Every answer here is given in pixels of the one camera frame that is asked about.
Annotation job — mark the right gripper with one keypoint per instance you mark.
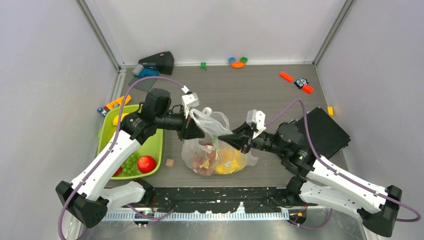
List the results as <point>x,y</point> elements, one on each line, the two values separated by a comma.
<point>241,137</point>

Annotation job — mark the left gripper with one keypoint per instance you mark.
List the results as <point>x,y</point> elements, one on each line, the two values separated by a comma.
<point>193,131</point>

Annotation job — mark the clear printed plastic bag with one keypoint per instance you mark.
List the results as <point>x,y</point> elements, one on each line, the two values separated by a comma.
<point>214,124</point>

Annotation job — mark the red fake lychee bunch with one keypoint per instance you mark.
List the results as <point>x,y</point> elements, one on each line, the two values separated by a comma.
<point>206,160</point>

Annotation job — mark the yellow fake lemon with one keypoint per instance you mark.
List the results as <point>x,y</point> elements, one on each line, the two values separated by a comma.
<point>223,169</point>

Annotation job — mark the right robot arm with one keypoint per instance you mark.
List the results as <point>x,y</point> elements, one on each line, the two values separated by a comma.
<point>317,181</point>

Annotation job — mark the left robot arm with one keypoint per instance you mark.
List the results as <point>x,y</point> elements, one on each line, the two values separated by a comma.
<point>86,196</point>

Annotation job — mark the red fake apple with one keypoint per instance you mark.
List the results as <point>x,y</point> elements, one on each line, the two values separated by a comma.
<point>146,164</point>

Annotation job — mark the green fake grapes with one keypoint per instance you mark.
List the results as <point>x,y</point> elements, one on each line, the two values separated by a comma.
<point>130,165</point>

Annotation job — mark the small wooden cube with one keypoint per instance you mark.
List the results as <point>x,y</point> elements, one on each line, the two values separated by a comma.
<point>170,163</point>

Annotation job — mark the green plastic tray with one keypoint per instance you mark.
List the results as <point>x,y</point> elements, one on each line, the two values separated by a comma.
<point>153,146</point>

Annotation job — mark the grey toy baseplate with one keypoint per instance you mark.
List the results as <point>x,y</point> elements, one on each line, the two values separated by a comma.
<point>144,85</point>

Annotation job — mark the orange toy bar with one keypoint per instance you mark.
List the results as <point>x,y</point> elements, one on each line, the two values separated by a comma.
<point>286,76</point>

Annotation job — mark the black wedge block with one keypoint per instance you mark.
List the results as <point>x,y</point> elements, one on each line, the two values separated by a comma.
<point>162,62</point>

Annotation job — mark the red toy brick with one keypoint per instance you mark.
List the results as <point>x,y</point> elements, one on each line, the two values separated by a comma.
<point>307,89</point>

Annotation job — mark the grey small toy brick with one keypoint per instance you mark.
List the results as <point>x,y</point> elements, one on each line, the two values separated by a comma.
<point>137,70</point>

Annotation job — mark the black box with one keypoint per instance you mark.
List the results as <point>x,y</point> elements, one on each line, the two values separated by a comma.
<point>327,136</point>

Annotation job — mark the yellow toy block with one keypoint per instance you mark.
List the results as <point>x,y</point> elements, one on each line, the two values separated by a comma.
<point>330,110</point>

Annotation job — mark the orange yellow toy tool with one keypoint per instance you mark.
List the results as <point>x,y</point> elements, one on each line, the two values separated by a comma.
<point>114,104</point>

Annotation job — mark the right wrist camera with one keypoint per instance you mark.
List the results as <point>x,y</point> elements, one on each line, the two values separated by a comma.
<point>256,116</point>

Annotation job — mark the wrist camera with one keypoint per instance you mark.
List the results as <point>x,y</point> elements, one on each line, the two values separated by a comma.
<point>189,100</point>
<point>256,116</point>

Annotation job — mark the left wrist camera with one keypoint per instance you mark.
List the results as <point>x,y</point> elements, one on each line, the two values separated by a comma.
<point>189,100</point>

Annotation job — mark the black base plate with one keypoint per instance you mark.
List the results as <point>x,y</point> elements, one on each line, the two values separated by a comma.
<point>218,200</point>

